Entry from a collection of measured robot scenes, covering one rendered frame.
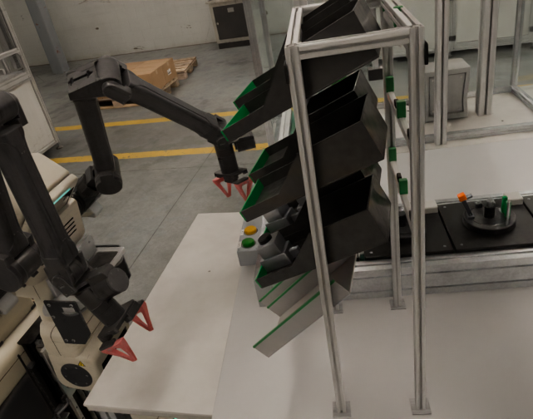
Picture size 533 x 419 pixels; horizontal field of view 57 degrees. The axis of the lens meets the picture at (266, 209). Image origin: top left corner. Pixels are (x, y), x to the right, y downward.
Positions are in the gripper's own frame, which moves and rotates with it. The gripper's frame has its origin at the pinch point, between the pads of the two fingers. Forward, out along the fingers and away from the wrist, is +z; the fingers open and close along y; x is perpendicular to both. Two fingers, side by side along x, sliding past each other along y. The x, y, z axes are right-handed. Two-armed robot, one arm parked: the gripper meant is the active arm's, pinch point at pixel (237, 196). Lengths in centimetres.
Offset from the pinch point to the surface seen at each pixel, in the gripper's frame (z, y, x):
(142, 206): 73, 237, -66
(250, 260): 16.5, -11.4, 9.2
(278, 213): -12, -47, 22
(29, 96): -21, 440, -73
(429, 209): 13, -48, -35
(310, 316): 4, -61, 32
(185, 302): 22.2, -1.8, 30.4
